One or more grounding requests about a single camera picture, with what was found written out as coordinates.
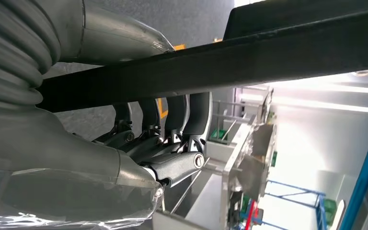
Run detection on stainless steel workbench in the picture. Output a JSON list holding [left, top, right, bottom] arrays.
[[152, 85, 280, 230]]

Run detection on green plastic bin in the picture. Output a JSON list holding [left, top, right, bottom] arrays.
[[210, 128, 229, 143], [323, 199, 338, 224]]

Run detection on thin blue tube frame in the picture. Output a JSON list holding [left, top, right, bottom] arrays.
[[264, 179, 327, 230]]

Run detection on blue rack frame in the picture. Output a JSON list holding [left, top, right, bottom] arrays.
[[339, 104, 368, 230]]

